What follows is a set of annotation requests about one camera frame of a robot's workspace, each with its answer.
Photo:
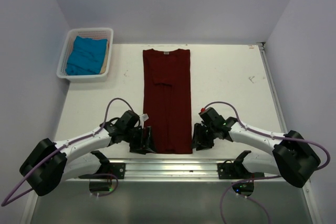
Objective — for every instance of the blue t shirt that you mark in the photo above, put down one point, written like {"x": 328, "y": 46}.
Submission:
{"x": 87, "y": 56}

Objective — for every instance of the white plastic basket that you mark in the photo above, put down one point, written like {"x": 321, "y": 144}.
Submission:
{"x": 93, "y": 33}

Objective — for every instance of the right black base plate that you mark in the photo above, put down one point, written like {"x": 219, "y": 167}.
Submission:
{"x": 231, "y": 170}

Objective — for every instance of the dark red t shirt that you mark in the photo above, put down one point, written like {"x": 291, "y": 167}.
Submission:
{"x": 167, "y": 99}

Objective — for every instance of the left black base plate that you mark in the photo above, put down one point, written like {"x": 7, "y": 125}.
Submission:
{"x": 106, "y": 171}

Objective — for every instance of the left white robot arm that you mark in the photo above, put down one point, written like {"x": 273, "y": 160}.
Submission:
{"x": 71, "y": 149}

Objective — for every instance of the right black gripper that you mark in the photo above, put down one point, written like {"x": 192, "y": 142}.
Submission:
{"x": 198, "y": 141}

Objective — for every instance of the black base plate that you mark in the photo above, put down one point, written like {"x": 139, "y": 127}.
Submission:
{"x": 106, "y": 171}
{"x": 231, "y": 170}

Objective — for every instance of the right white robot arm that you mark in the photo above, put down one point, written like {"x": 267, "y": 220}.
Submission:
{"x": 286, "y": 155}

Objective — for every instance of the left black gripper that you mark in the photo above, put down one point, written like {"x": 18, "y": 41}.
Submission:
{"x": 143, "y": 142}

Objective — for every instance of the aluminium mounting rail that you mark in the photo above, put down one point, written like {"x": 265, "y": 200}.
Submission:
{"x": 170, "y": 169}

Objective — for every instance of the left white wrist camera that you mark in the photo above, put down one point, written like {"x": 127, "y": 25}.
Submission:
{"x": 143, "y": 118}

